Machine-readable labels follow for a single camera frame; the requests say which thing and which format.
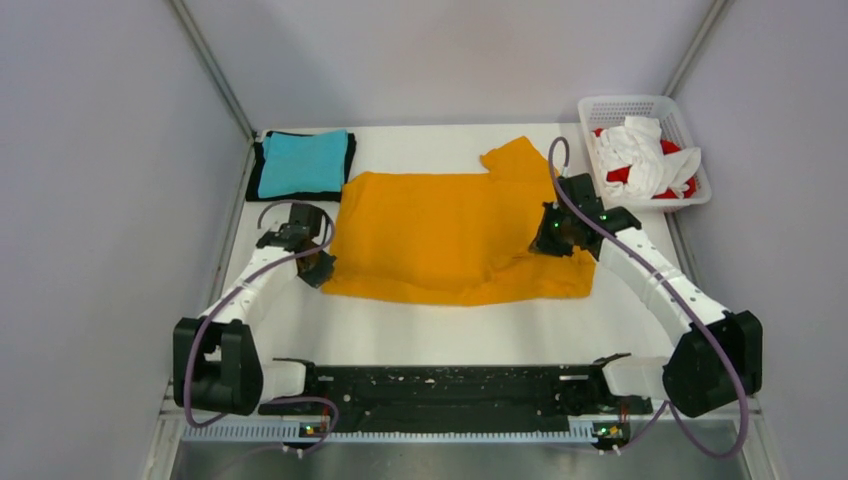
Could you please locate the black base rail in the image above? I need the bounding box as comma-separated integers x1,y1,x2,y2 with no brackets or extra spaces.
258,365,653,434

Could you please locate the grey cable duct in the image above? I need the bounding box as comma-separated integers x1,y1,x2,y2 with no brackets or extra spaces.
181,416,629,445

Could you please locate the white t shirt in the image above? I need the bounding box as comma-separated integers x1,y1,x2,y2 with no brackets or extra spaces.
591,116,704,200

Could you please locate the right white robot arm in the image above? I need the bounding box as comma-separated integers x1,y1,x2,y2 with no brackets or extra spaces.
530,174,763,418

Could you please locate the red t shirt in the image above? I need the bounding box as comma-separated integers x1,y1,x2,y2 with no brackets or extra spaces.
591,127,700,201

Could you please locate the orange t shirt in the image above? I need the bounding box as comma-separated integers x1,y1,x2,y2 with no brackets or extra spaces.
322,137,596,306

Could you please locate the folded teal t shirt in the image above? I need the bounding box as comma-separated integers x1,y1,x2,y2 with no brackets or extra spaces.
258,129,350,200

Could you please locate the folded black t shirt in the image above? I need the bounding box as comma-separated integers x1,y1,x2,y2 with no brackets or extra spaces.
245,131,358,203

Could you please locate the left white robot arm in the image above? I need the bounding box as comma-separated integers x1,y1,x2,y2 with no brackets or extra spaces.
172,200,336,428

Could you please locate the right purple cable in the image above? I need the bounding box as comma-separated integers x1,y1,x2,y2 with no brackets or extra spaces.
547,136,751,461

